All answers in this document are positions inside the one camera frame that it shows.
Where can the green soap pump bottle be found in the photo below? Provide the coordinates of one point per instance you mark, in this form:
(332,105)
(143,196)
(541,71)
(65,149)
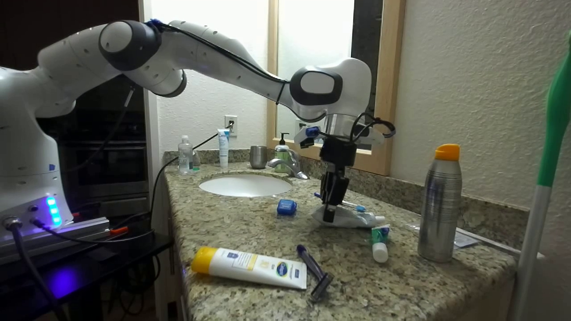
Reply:
(282,153)

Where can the grey metal cup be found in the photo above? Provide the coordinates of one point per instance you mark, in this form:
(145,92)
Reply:
(257,158)

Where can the blue toothbrush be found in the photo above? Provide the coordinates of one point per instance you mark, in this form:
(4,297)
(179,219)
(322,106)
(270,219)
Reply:
(357,208)

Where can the white wall outlet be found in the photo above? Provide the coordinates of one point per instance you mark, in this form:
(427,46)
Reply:
(231,126)

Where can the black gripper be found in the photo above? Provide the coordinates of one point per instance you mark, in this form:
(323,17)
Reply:
(338,156)

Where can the wood framed mirror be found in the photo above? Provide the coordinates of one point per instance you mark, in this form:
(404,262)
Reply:
(322,33)

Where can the small green toothpaste tube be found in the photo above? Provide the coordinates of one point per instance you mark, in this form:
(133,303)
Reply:
(379,244)

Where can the tall white blue tube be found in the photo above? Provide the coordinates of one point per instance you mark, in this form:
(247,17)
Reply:
(224,155)

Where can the wooden vanity cabinet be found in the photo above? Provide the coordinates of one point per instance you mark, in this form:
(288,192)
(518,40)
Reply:
(168,290)

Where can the yellow capped lotion tube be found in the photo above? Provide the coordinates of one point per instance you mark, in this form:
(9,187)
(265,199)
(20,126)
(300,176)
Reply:
(247,267)

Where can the white toothpaste tube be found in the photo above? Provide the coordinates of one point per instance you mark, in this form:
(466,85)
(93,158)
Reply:
(350,219)

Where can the blue floss container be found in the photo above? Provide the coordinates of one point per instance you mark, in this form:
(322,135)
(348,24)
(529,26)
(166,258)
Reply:
(286,208)

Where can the white oval sink basin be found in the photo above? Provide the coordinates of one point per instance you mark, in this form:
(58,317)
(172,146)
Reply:
(247,187)

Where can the aluminium robot base mount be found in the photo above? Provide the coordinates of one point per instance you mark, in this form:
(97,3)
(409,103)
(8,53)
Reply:
(40,242)

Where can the silver orange capped spray can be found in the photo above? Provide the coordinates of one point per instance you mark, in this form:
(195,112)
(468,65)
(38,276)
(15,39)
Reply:
(441,204)

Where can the green white mop handle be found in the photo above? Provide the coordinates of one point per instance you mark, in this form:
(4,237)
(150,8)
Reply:
(557,115)

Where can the chrome faucet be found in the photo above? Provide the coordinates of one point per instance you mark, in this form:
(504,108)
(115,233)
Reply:
(295,167)

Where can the clear plastic bottle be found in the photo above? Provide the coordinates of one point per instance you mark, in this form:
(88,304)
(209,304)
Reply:
(184,155)

